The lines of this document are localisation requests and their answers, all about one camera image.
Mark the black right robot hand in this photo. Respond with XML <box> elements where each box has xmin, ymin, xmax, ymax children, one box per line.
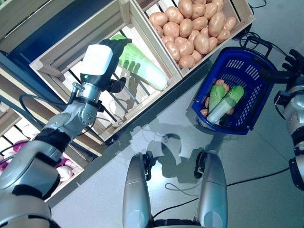
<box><xmin>281</xmin><ymin>49</ymin><xmax>304</xmax><ymax>84</ymax></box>

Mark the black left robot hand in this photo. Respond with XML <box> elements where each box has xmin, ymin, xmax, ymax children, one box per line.
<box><xmin>80</xmin><ymin>38</ymin><xmax>133</xmax><ymax>93</ymax></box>

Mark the blue plastic shopping basket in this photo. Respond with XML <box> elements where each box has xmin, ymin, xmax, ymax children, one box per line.
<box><xmin>191</xmin><ymin>38</ymin><xmax>290</xmax><ymax>135</ymax></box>

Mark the wooden vegetable display stand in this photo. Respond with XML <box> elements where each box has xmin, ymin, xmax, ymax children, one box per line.
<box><xmin>0</xmin><ymin>0</ymin><xmax>255</xmax><ymax>209</ymax></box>

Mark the small wooden crate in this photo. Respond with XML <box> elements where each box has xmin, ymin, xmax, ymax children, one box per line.
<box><xmin>128</xmin><ymin>0</ymin><xmax>255</xmax><ymax>78</ymax></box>

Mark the brown potato heap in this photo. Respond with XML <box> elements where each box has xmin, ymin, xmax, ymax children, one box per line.
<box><xmin>148</xmin><ymin>0</ymin><xmax>238</xmax><ymax>69</ymax></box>

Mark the silver left robot leg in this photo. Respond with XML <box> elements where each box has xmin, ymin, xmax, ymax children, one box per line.
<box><xmin>122</xmin><ymin>152</ymin><xmax>155</xmax><ymax>228</ymax></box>

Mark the silver robot leg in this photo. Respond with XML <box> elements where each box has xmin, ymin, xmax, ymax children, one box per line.
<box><xmin>122</xmin><ymin>152</ymin><xmax>155</xmax><ymax>228</ymax></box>
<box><xmin>194</xmin><ymin>150</ymin><xmax>228</xmax><ymax>228</ymax></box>

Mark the silver right robot leg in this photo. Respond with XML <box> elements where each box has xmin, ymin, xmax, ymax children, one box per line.
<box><xmin>194</xmin><ymin>150</ymin><xmax>228</xmax><ymax>228</ymax></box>

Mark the dark robot waist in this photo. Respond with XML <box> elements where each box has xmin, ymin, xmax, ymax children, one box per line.
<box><xmin>152</xmin><ymin>217</ymin><xmax>202</xmax><ymax>228</ymax></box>

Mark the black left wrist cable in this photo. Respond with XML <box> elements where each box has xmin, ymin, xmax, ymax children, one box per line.
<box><xmin>19</xmin><ymin>94</ymin><xmax>74</xmax><ymax>130</ymax></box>

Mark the white cord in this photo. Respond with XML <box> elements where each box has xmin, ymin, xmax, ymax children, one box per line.
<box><xmin>164</xmin><ymin>182</ymin><xmax>199</xmax><ymax>197</ymax></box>

